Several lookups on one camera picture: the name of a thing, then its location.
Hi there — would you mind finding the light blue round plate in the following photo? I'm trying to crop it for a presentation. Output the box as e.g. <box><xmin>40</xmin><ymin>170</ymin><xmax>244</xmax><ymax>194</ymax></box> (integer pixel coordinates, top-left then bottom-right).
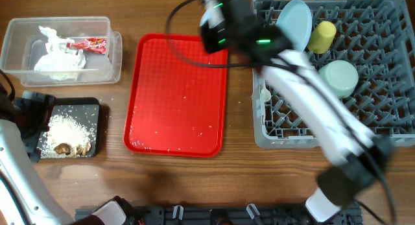
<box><xmin>276</xmin><ymin>0</ymin><xmax>313</xmax><ymax>51</ymax></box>

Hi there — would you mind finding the white plastic spoon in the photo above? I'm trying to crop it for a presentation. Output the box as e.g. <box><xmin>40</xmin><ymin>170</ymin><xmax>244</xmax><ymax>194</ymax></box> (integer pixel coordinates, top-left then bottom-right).
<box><xmin>261</xmin><ymin>82</ymin><xmax>272</xmax><ymax>102</ymax></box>

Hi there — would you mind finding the yellow plastic cup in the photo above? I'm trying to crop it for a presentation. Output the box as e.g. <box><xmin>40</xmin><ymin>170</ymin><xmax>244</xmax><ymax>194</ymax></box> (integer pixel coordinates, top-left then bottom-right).
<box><xmin>307</xmin><ymin>21</ymin><xmax>337</xmax><ymax>54</ymax></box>

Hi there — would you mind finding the green bowl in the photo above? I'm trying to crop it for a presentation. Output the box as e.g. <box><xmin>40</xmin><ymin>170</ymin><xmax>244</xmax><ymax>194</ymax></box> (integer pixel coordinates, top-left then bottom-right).
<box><xmin>318</xmin><ymin>60</ymin><xmax>359</xmax><ymax>99</ymax></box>

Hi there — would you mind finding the red snack wrapper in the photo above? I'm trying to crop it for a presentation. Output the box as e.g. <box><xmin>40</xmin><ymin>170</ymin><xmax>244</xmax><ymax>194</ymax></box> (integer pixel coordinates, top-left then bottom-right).
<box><xmin>66</xmin><ymin>38</ymin><xmax>106</xmax><ymax>54</ymax></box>

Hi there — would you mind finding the white napkin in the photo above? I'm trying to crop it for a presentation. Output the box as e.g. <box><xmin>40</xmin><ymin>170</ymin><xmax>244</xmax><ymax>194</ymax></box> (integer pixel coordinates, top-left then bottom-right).
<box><xmin>34</xmin><ymin>26</ymin><xmax>86</xmax><ymax>81</ymax></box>

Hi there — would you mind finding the food scraps and rice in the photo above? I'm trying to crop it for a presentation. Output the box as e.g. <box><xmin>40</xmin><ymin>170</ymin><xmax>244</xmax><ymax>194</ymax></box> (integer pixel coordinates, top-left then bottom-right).
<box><xmin>38</xmin><ymin>114</ymin><xmax>97</xmax><ymax>159</ymax></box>

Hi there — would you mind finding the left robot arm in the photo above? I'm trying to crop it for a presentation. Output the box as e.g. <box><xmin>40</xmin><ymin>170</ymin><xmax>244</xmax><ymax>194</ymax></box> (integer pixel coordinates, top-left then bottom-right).
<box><xmin>1</xmin><ymin>86</ymin><xmax>76</xmax><ymax>224</ymax></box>

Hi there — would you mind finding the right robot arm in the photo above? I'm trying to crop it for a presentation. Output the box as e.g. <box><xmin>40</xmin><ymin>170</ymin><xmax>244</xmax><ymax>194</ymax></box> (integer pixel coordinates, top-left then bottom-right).
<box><xmin>202</xmin><ymin>0</ymin><xmax>394</xmax><ymax>223</ymax></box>

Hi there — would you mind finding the clear plastic waste bin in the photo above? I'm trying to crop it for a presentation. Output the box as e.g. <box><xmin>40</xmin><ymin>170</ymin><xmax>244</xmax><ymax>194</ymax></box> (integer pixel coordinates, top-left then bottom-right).
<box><xmin>1</xmin><ymin>16</ymin><xmax>123</xmax><ymax>87</ymax></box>

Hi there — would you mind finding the red serving tray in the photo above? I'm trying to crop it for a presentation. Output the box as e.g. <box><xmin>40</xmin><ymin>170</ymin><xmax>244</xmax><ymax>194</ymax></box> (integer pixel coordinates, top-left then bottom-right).
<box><xmin>123</xmin><ymin>33</ymin><xmax>228</xmax><ymax>158</ymax></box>

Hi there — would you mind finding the black rectangular tray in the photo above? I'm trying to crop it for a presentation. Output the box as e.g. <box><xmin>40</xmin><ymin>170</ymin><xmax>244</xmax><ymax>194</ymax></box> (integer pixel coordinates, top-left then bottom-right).
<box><xmin>50</xmin><ymin>97</ymin><xmax>101</xmax><ymax>158</ymax></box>

